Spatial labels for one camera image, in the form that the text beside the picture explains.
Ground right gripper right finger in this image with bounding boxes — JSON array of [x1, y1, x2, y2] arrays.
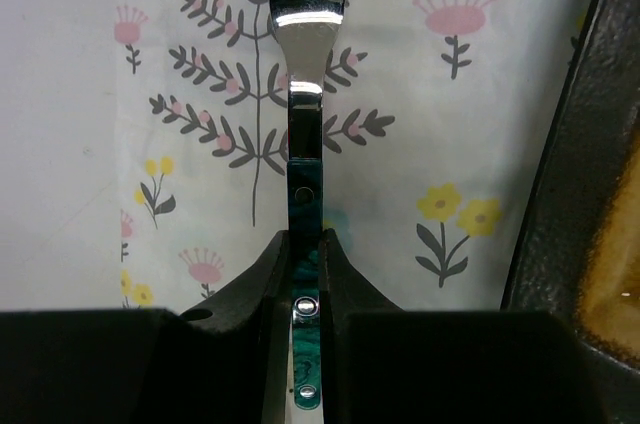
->
[[318, 229, 400, 423]]

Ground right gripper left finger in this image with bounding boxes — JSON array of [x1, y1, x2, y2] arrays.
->
[[139, 231, 290, 423]]

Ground square black yellow plate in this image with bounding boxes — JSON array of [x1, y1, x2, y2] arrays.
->
[[499, 0, 640, 380]]

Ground floral animal print cloth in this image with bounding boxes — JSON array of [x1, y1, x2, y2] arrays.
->
[[114, 0, 591, 312]]

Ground silver fork teal handle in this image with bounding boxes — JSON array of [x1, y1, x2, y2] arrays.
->
[[269, 0, 346, 411]]

